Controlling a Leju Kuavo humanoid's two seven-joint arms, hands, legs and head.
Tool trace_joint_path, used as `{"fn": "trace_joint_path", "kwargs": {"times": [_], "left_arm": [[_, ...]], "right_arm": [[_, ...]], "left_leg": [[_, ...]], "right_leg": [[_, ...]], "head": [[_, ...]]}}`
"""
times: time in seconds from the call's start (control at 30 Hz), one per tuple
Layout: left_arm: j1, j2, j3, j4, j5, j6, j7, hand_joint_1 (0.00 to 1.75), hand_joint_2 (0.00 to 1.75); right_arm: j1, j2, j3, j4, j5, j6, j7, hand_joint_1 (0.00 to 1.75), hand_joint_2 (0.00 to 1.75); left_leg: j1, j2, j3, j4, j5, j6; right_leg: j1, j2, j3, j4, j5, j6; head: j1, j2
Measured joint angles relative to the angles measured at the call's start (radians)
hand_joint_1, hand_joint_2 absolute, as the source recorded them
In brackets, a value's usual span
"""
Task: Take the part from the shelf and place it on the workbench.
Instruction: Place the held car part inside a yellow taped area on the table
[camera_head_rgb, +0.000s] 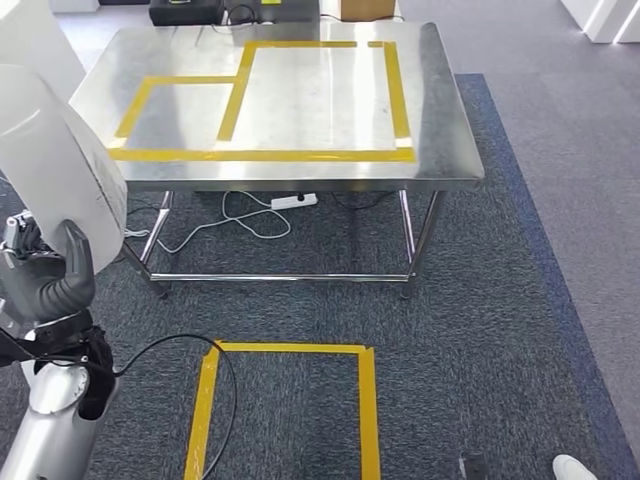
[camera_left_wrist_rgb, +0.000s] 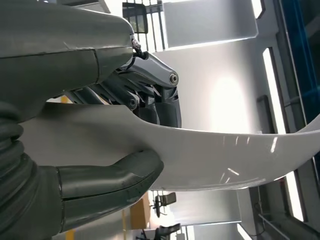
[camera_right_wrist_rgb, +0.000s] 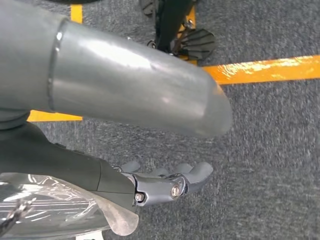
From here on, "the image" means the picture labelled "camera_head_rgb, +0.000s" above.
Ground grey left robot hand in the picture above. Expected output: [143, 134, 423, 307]
[0, 210, 97, 326]

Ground white curved panel part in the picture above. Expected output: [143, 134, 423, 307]
[0, 62, 128, 276]

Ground steel workbench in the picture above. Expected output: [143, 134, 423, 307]
[69, 21, 486, 301]

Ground white power strip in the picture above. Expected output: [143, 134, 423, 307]
[270, 192, 319, 212]

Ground black equipment case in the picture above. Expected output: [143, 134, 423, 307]
[149, 0, 225, 28]

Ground yellow floor tape square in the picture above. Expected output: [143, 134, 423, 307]
[183, 339, 382, 480]

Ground brown cardboard box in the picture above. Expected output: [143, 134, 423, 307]
[339, 0, 397, 23]

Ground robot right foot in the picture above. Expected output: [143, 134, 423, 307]
[459, 451, 488, 480]

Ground white partition panels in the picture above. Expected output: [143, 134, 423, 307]
[559, 0, 640, 46]

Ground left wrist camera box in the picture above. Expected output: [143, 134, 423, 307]
[0, 301, 36, 369]

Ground white power strip cable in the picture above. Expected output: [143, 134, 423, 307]
[122, 190, 293, 256]

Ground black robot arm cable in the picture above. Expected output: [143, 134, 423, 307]
[82, 333, 238, 480]

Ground black floor cable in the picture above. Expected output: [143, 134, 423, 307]
[330, 190, 397, 213]

